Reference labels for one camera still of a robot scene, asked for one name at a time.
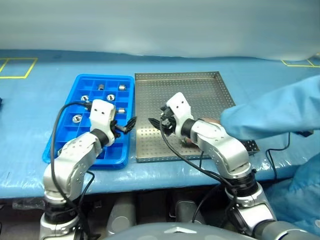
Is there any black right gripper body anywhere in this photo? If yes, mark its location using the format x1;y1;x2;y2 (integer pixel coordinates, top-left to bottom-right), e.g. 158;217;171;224
159;106;178;136

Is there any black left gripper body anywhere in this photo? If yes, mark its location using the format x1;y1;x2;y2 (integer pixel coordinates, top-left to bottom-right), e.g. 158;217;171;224
111;119;126;138

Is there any blue compartment plastic tray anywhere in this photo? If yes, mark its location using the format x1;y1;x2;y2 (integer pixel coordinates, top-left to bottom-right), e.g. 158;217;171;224
41;73;136;171

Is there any perforated steel tray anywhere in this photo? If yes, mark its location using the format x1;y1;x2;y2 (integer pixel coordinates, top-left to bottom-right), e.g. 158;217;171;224
134;71;261;163

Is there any person's bare hand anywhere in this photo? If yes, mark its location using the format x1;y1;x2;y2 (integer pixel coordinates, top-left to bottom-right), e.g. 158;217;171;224
201;117;222;125

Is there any grey rounded robot leg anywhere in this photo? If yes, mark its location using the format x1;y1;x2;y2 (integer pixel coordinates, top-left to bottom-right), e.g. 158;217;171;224
174;197;206;226
107;194;137;237

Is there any blue plastic table cover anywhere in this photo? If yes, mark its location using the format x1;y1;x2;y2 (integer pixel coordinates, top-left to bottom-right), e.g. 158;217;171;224
0;48;320;201

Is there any grey robot torso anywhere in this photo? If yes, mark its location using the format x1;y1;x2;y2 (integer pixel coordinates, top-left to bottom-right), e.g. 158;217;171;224
102;222;251;240

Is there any dark crumpled plastic bag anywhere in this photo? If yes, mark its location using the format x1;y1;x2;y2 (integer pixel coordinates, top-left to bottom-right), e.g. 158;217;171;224
12;198;46;211

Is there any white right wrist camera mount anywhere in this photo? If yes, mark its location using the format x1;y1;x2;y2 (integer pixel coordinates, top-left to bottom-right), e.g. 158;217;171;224
166;91;195;140

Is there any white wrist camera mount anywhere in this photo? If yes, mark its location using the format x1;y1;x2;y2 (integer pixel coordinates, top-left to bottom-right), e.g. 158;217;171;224
166;91;195;140
88;99;117;147

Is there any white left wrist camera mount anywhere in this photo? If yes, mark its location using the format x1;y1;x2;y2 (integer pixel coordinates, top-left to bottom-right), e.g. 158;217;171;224
88;99;117;147

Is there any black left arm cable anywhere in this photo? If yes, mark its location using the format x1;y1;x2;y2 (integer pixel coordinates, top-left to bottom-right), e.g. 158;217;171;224
50;102;97;240

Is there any thin black device cable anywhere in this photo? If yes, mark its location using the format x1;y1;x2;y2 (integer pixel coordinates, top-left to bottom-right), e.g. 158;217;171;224
265;132;292;181

